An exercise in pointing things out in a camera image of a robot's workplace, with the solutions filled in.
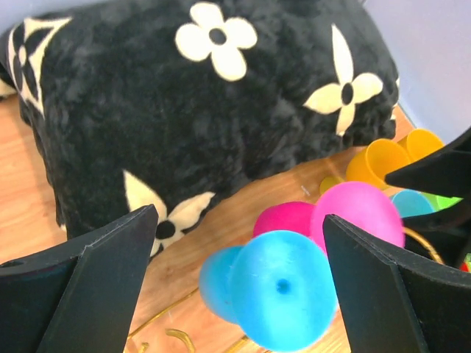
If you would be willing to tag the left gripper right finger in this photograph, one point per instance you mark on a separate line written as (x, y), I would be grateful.
(393, 300)

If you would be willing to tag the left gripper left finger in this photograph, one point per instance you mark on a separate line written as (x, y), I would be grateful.
(78, 296)

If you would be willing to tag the blue wine glass front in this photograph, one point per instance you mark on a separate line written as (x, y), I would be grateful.
(411, 203)

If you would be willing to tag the magenta wine glass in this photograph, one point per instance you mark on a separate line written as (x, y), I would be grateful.
(361, 204)

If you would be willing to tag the black floral pillow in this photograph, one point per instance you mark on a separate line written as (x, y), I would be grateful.
(180, 104)

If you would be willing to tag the blue wine glass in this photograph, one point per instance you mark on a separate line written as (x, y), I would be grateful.
(411, 203)
(278, 288)

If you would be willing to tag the red wine glass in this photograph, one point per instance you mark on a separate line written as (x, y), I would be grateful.
(465, 266)

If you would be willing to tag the blue wine glass back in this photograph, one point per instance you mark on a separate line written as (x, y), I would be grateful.
(278, 288)

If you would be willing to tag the gold wire glass rack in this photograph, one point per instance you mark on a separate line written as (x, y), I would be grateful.
(186, 325)

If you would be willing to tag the green wine glass back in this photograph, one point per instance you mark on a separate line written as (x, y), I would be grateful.
(441, 202)

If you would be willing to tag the yellow wine glass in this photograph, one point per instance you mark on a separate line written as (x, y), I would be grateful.
(420, 143)
(371, 165)

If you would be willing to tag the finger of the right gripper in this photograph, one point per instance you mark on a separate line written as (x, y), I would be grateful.
(446, 172)
(447, 231)

